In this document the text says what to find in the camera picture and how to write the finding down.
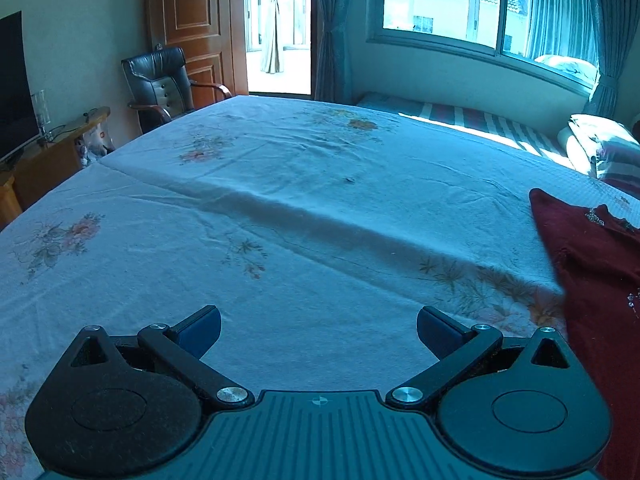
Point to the dark red sweater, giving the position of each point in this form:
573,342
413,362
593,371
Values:
600,285

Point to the pale blue cloth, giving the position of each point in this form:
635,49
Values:
565,66

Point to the teal curtain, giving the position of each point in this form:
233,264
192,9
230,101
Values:
332,35
610,25

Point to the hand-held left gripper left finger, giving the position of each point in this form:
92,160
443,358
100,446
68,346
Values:
200,332

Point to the large sliding window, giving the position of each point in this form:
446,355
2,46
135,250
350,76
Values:
450,5

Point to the wooden television cabinet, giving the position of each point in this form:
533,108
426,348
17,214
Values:
45,165

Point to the black leather office chair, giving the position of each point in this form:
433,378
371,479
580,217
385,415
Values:
155,85

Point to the striped mattress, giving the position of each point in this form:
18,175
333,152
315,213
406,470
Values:
480,122

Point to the bed with floral sheet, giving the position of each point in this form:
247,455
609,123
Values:
300,210

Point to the white sheer curtain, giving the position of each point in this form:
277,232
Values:
273,25

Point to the brown wooden door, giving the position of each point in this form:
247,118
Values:
200,20

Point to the black flat television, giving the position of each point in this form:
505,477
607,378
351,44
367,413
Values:
12,85

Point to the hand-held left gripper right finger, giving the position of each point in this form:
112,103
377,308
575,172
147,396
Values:
434,332

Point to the striped white pillow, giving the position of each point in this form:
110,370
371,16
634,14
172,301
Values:
595,140

